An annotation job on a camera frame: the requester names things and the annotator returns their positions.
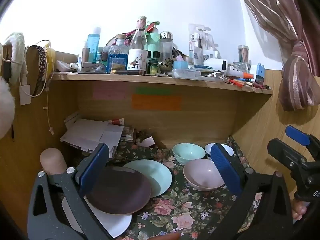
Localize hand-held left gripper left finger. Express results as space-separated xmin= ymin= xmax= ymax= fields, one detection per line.
xmin=27 ymin=143 xmax=118 ymax=240

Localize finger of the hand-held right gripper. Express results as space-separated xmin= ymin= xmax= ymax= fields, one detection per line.
xmin=267 ymin=138 xmax=308 ymax=170
xmin=285 ymin=126 xmax=320 ymax=150

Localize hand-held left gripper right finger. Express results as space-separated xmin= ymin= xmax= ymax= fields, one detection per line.
xmin=210 ymin=143 xmax=294 ymax=240

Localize brown plate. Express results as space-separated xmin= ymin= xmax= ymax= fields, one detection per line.
xmin=84 ymin=166 xmax=152 ymax=215

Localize white plate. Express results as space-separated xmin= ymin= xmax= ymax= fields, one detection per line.
xmin=61 ymin=195 xmax=132 ymax=238

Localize mint green plate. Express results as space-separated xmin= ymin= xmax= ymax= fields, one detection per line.
xmin=122 ymin=159 xmax=173 ymax=198

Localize person's right hand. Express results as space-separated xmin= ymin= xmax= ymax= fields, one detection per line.
xmin=292 ymin=201 xmax=312 ymax=221

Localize white bowl with black spots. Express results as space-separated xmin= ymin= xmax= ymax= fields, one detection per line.
xmin=204 ymin=143 xmax=234 ymax=162

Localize pink bowl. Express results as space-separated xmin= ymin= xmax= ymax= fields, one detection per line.
xmin=183 ymin=159 xmax=227 ymax=192

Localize stack of white papers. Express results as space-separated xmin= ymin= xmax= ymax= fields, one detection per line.
xmin=59 ymin=112 xmax=125 ymax=155

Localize mint green bowl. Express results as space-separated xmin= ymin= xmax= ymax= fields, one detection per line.
xmin=172 ymin=143 xmax=206 ymax=165

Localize beige bottle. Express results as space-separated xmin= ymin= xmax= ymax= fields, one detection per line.
xmin=40 ymin=148 xmax=68 ymax=177

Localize striped pink curtain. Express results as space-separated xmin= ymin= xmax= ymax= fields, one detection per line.
xmin=232 ymin=0 xmax=320 ymax=112

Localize small brown object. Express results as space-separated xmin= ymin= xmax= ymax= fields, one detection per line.
xmin=134 ymin=130 xmax=151 ymax=141

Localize small white card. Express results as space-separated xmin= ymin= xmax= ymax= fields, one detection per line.
xmin=136 ymin=135 xmax=155 ymax=147

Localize floral tablecloth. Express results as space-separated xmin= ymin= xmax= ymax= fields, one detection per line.
xmin=75 ymin=135 xmax=265 ymax=240

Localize white and blue box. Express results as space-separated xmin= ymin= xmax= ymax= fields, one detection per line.
xmin=250 ymin=64 xmax=265 ymax=84

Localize pile of red pens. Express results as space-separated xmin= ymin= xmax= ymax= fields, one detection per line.
xmin=225 ymin=77 xmax=272 ymax=90

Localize pink sticky note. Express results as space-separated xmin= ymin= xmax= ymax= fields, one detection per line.
xmin=92 ymin=84 xmax=126 ymax=100

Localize orange marker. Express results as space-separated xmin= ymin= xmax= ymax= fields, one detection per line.
xmin=226 ymin=70 xmax=254 ymax=80

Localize small glass jar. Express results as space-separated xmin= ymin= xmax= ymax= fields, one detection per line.
xmin=232 ymin=62 xmax=248 ymax=73

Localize orange sticky note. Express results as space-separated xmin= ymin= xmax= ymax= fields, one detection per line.
xmin=131 ymin=94 xmax=182 ymax=111

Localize green sticky note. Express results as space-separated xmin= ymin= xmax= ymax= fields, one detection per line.
xmin=135 ymin=86 xmax=172 ymax=95

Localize clear pencil jar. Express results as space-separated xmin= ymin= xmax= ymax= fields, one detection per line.
xmin=237 ymin=45 xmax=250 ymax=63

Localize white tag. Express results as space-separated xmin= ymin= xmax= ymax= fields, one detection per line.
xmin=19 ymin=84 xmax=32 ymax=106

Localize clear plastic box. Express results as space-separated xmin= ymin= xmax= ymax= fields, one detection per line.
xmin=172 ymin=69 xmax=202 ymax=80

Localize white fluffy ball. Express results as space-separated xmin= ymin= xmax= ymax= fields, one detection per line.
xmin=0 ymin=76 xmax=16 ymax=139

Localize square glass bottle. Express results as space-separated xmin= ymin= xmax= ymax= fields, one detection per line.
xmin=108 ymin=34 xmax=130 ymax=74

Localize clear glass bottle illustrated label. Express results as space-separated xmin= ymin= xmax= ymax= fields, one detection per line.
xmin=127 ymin=16 xmax=148 ymax=75

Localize dark green glass jar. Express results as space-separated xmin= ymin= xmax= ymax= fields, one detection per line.
xmin=148 ymin=51 xmax=160 ymax=75

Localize yellow headband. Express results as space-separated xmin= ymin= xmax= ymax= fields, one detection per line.
xmin=46 ymin=46 xmax=56 ymax=73

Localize white tool packages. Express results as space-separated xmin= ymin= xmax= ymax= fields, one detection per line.
xmin=189 ymin=25 xmax=213 ymax=65

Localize braided headband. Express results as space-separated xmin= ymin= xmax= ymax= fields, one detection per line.
xmin=30 ymin=40 xmax=52 ymax=97

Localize tall blue liquid bottle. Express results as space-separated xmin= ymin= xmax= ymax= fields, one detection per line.
xmin=86 ymin=27 xmax=102 ymax=63

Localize clear bottle silver cap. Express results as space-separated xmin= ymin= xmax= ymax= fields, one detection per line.
xmin=159 ymin=31 xmax=174 ymax=62

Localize green pump bottle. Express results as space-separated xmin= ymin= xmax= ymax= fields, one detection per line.
xmin=146 ymin=20 xmax=160 ymax=53

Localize white fuzzy headband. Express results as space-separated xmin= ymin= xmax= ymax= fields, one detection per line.
xmin=0 ymin=32 xmax=28 ymax=80

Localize white cord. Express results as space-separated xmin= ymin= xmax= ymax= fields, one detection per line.
xmin=41 ymin=72 xmax=55 ymax=135

